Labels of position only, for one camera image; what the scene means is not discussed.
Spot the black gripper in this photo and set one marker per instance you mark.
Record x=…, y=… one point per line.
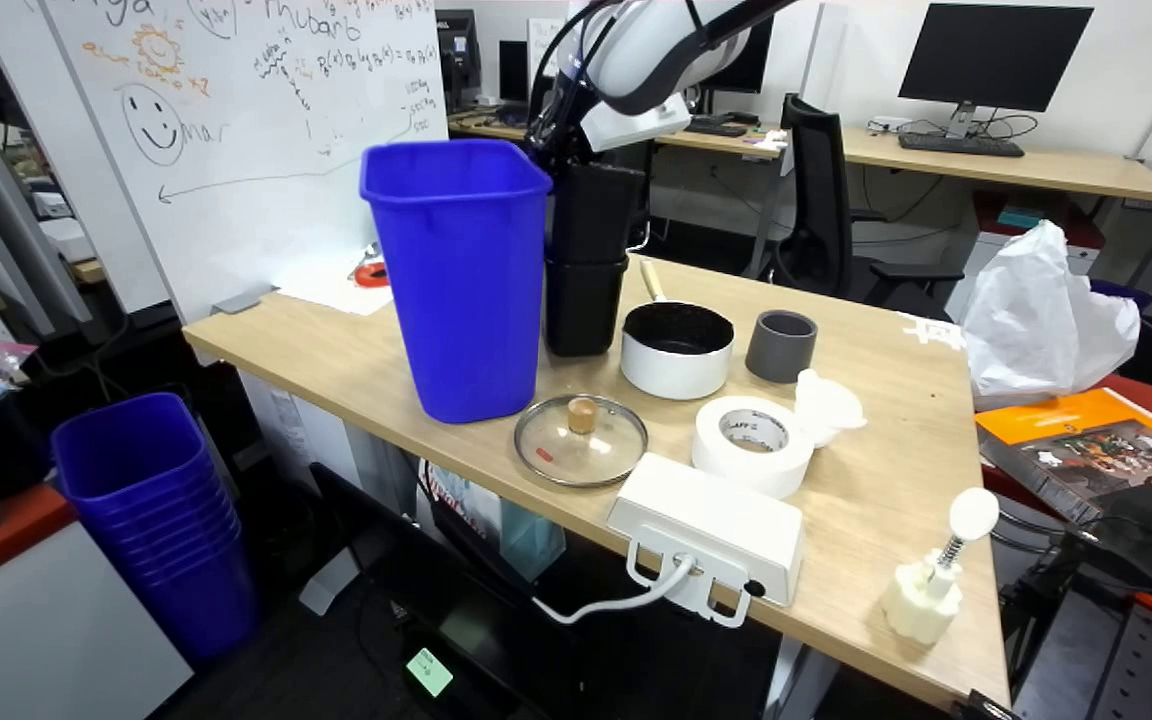
x=562, y=120

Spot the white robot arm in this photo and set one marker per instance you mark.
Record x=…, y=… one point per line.
x=668, y=46

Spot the stack of blue bins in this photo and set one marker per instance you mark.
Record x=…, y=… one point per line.
x=157, y=535

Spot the blue paper recycling bin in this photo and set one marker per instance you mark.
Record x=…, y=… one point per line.
x=463, y=292

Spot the red tape dispenser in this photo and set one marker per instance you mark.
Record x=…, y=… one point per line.
x=371, y=274

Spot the black office chair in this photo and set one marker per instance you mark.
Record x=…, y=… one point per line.
x=820, y=200

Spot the grey cup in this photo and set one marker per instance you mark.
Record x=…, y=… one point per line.
x=783, y=351

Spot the glass lid with wooden knob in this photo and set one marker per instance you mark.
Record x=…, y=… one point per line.
x=562, y=453

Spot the large whiteboard with drawings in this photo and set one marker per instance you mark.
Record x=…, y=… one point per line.
x=240, y=145

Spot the white tape roll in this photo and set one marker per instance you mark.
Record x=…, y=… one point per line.
x=743, y=460

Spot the whiteboard eraser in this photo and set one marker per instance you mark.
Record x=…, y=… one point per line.
x=240, y=298

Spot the black keyboard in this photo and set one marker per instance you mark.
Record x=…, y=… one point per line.
x=961, y=143

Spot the white plastic bag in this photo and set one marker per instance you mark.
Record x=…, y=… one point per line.
x=1043, y=321

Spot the wooden office desk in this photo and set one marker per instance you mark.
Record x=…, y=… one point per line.
x=1082, y=169

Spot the green label on floor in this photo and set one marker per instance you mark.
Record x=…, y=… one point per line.
x=428, y=668

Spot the orange book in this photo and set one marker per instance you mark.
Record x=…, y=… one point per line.
x=1097, y=444

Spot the white cabinet with red top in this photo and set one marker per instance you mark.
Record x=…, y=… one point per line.
x=18, y=625

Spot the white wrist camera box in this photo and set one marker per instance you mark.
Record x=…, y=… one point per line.
x=637, y=120

